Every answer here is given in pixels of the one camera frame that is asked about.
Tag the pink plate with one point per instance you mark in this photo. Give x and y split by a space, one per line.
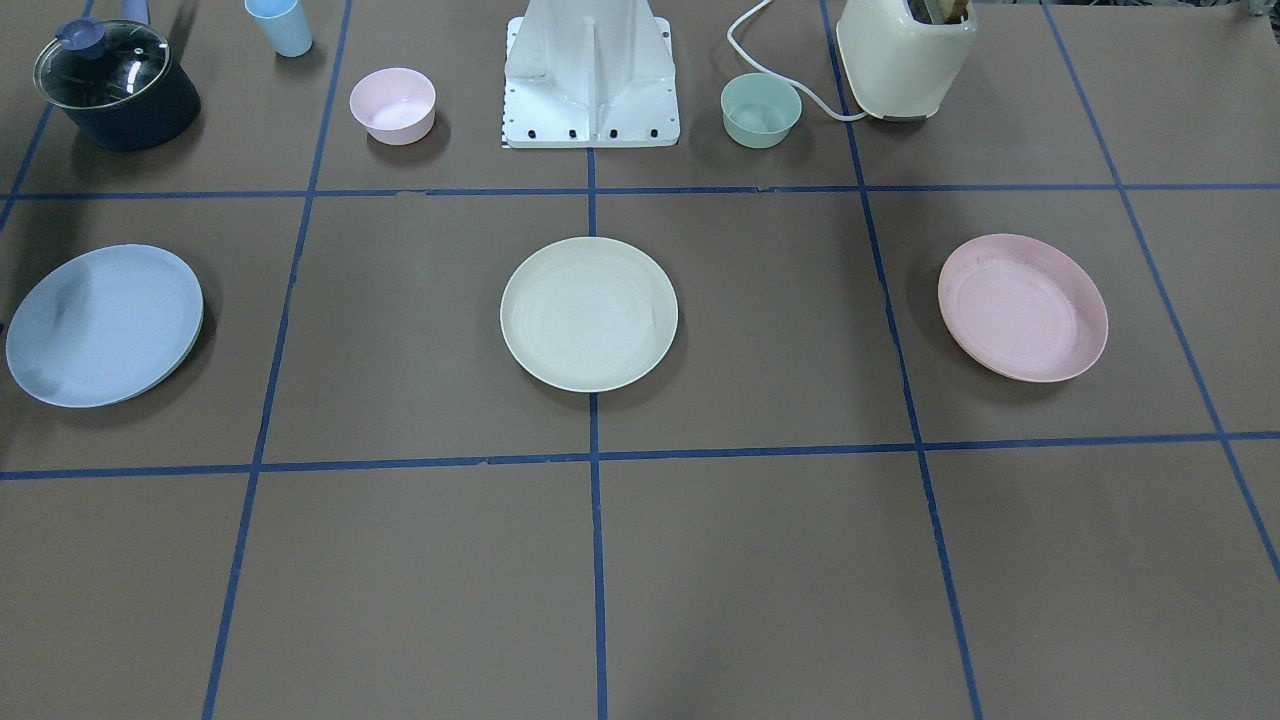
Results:
1022 308

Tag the blue plate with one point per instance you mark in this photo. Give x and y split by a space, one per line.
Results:
105 327

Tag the cream plate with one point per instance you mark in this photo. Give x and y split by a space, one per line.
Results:
589 314

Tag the green bowl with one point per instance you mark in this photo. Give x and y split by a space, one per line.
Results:
758 110

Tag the pink bowl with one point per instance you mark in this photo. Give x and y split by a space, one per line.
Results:
396 106

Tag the cream toaster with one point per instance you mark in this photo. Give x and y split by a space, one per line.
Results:
901 57

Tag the light blue cup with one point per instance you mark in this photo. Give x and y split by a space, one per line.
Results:
284 24

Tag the dark blue pot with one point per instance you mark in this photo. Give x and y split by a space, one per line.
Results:
160 114

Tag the glass pot lid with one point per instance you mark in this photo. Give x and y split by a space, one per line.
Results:
97 64

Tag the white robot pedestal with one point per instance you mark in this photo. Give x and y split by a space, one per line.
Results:
589 75

